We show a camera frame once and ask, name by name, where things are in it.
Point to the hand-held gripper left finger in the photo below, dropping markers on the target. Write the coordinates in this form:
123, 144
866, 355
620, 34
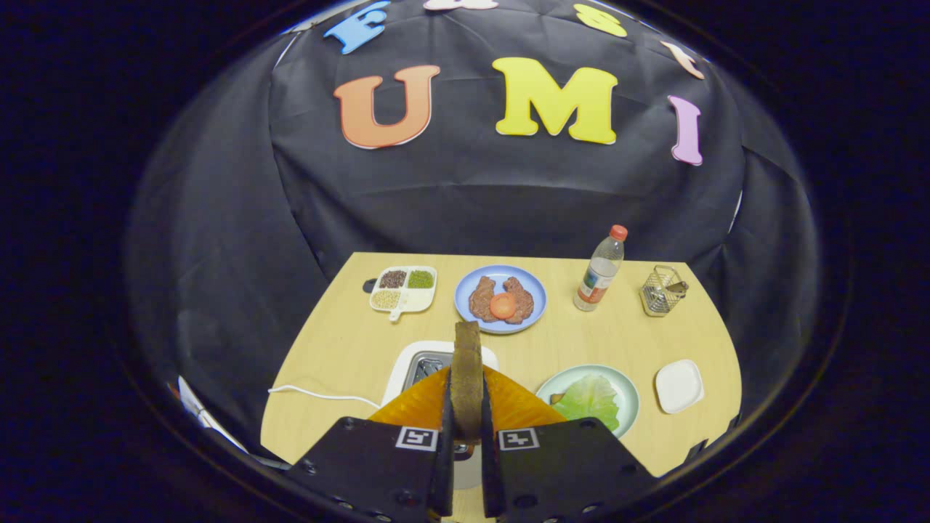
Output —
445, 472

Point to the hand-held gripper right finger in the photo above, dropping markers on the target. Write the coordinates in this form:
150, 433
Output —
490, 472

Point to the green lettuce leaf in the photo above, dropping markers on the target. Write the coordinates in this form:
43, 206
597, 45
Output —
588, 399

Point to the white toaster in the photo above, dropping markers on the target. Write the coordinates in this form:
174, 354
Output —
436, 346

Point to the pale green round plate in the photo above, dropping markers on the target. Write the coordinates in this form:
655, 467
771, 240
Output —
625, 388

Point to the red tomato slice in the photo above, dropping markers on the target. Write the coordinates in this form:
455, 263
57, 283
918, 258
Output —
503, 306

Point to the brown meat piece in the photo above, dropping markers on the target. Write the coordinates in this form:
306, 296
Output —
522, 298
481, 298

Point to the white divided tray with beans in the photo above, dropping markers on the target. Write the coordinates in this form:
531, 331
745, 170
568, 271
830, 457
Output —
402, 289

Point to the blue round plate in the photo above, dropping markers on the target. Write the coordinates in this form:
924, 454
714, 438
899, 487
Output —
501, 272

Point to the small black round object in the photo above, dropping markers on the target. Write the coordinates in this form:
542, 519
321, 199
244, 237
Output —
369, 285

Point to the white square plate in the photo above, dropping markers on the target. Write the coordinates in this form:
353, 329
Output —
679, 385

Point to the clear water bottle red cap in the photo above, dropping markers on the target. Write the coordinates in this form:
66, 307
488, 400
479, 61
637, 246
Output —
596, 280

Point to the brown chopstick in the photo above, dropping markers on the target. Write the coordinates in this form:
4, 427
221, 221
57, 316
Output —
679, 287

